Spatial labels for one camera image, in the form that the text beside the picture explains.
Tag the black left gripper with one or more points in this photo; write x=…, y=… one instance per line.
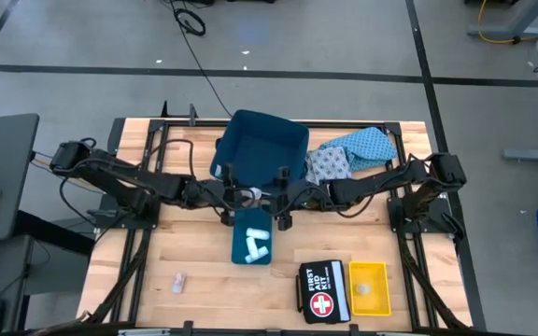
x=213, y=193

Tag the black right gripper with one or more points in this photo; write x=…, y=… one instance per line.
x=304, y=196

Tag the white gauze roll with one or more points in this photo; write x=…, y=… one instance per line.
x=251, y=245
x=257, y=255
x=257, y=233

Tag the light blue patterned gown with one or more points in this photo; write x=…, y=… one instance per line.
x=362, y=147

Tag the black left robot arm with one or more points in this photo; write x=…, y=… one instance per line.
x=119, y=179

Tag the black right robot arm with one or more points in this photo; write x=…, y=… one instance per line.
x=381, y=184

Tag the teal plastic bin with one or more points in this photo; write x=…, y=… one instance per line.
x=238, y=233

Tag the navy white striped fabric basket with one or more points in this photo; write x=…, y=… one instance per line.
x=259, y=144

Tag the yellow plastic basket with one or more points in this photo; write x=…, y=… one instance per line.
x=376, y=275

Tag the grey diamond-patterned cloth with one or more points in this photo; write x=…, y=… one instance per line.
x=327, y=163

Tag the black first aid kit bag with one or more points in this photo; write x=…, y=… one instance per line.
x=320, y=280

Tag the small pale round container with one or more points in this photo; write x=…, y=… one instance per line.
x=363, y=289

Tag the grey desk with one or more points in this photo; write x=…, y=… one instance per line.
x=3, y=154

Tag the grey desk foot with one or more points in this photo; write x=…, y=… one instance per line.
x=535, y=155
x=512, y=32

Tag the black table frame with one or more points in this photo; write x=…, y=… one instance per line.
x=180, y=124

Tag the black clamp bracket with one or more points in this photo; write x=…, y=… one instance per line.
x=192, y=114

